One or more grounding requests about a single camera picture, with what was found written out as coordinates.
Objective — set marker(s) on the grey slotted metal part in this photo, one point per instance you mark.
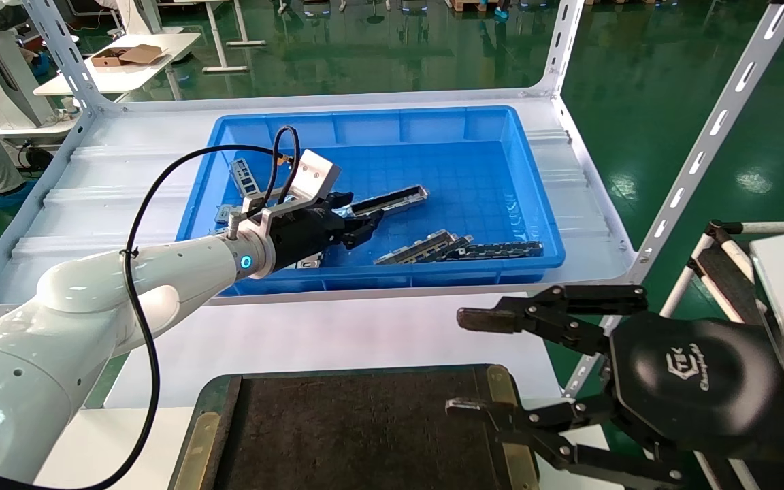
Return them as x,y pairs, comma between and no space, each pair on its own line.
241,173
312,260
226,214

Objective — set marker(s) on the long dark metal part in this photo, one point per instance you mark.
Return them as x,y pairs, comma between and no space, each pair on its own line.
497,250

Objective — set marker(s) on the white machine stand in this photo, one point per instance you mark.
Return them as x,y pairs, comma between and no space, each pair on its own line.
4,82

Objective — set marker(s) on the white metal shelf rack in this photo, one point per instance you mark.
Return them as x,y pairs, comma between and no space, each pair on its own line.
120,170

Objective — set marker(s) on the white background table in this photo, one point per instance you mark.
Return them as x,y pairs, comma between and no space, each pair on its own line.
126,75

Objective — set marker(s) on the long grey metal channel part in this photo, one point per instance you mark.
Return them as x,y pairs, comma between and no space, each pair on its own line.
395,199
456,245
414,248

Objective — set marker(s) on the white background desk frame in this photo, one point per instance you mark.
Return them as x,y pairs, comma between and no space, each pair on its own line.
225,41

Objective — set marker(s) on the white tube cart frame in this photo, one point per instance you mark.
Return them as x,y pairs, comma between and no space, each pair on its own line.
725,279

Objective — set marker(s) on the brown cardboard box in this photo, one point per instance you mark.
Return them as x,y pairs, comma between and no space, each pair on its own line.
126,54

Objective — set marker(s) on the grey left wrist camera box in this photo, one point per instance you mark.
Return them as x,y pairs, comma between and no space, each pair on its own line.
315,178

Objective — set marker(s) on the wooden pallet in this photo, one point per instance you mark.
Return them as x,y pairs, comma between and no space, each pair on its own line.
479,5

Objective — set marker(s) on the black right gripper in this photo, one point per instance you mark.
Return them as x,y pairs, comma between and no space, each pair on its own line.
695,381

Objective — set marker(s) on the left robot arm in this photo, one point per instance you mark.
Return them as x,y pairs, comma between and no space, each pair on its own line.
92,306

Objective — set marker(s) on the blue plastic bin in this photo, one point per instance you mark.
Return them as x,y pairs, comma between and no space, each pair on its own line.
467,170

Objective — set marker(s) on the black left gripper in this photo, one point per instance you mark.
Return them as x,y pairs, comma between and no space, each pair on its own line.
303,235

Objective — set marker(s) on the black container tray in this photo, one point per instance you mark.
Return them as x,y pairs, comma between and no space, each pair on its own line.
365,429

